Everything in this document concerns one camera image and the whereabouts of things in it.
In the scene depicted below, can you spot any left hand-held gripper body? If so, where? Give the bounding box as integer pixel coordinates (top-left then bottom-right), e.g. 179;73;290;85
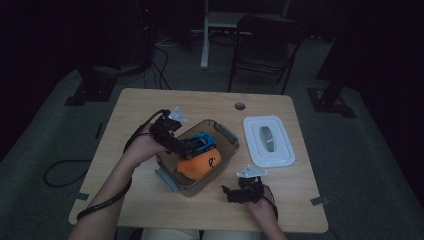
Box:
149;106;188;153

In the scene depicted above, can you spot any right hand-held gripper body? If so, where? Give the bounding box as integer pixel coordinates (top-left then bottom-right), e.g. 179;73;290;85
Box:
236;164;268;205

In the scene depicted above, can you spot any blue toy car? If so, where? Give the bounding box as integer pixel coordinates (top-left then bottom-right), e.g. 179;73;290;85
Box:
181;131;217;160

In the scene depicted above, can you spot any orange plush toy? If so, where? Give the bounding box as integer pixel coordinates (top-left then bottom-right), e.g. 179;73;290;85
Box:
176;147;223;182

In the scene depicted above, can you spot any clear grey storage box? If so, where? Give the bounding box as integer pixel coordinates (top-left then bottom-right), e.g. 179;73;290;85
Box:
154;118;241;198

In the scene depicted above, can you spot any white box lid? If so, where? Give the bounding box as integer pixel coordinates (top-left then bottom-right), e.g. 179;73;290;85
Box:
242;114;297;169

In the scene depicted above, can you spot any person's right hand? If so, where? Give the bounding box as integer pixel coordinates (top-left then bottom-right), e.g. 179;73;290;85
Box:
246;186;278;223

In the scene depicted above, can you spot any person's left hand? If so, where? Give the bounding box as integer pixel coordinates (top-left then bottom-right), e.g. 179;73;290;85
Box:
123;123;168;168

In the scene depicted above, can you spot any grey tape piece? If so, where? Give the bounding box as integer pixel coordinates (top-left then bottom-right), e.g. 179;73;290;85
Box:
309;195;331;207
68;191;91;202

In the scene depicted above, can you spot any dark equipment tower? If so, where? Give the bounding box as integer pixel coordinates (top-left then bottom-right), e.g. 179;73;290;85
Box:
132;0;158;66

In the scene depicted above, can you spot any black folding chair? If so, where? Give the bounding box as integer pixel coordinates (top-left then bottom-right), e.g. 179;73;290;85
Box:
228;13;306;95

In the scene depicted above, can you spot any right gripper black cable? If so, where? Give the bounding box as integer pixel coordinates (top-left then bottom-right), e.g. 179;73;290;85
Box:
261;186;280;222

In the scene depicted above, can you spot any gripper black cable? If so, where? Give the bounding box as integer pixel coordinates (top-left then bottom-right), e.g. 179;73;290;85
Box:
261;186;280;222
76;108;169;222

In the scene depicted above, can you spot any black floor cables bundle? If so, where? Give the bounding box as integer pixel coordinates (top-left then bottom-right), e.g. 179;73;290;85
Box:
114;43;173;91

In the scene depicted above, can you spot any black stand with base plate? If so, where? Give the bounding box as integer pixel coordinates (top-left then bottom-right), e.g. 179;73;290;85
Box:
306;0;357;119
64;63;118;107

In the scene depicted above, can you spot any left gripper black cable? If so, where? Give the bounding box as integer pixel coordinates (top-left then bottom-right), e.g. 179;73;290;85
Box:
76;108;169;222

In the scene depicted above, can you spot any white desk frame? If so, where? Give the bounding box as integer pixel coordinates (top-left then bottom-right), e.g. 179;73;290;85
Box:
199;0;292;70

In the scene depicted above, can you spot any black floor cable loop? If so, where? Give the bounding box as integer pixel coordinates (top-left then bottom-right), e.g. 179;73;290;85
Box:
43;159;93;188

